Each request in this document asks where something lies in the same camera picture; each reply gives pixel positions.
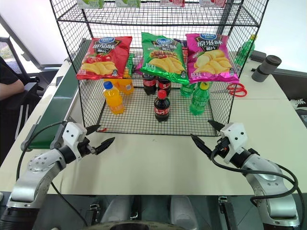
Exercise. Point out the red potato chips bag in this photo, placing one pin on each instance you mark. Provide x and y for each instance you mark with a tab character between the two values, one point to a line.
105	57

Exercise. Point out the black office chair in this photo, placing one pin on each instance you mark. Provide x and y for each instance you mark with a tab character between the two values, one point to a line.
21	100

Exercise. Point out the cola bottle red cap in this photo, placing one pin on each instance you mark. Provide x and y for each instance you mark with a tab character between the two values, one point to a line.
148	85
164	85
161	107

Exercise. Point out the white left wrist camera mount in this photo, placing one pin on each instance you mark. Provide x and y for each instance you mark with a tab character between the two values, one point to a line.
73	136

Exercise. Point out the black box device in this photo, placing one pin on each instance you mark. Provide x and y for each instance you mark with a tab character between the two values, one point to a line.
258	55

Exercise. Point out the small green snack packet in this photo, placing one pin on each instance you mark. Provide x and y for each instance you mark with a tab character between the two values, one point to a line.
130	65

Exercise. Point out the green soda bottle yellow cap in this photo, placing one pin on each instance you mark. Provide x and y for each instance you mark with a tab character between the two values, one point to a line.
199	100
186	90
244	51

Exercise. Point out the orange soda bottle blue cap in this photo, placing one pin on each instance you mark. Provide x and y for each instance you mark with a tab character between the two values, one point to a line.
126	87
114	100

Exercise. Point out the black sneaker with white laces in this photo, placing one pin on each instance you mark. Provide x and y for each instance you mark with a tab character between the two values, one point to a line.
298	103

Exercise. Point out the green conveyor belt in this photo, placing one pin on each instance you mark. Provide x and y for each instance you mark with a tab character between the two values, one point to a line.
64	88

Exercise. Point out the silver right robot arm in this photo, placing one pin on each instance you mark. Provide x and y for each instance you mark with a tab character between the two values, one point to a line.
271	189

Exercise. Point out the purple snack packet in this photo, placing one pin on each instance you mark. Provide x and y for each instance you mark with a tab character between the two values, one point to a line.
180	43

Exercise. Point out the green drink carton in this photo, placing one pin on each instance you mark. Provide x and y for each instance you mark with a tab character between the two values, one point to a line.
127	3
91	3

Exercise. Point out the grey stacked cylinder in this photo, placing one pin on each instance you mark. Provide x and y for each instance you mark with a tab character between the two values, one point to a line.
266	68

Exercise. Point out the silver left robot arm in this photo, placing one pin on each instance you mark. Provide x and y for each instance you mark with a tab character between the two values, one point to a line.
36	177

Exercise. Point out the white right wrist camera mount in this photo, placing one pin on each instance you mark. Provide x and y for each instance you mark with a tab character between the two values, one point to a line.
233	136

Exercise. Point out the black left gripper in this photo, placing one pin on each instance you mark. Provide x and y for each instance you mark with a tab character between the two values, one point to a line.
86	147

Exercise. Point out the person in black shirt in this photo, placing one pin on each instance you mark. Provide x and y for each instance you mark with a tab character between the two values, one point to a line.
8	81

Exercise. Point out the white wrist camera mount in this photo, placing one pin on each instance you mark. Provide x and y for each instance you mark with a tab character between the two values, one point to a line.
233	136
73	136

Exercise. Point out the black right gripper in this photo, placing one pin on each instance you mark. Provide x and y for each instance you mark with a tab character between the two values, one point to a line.
220	146

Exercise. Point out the magenta potato chips bag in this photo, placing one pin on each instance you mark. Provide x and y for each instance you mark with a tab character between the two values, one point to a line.
211	60

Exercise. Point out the red drink carton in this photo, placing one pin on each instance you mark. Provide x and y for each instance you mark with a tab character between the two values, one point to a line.
172	2
212	3

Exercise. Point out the green potato chips bag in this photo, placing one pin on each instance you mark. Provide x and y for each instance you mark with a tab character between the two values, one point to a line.
165	60

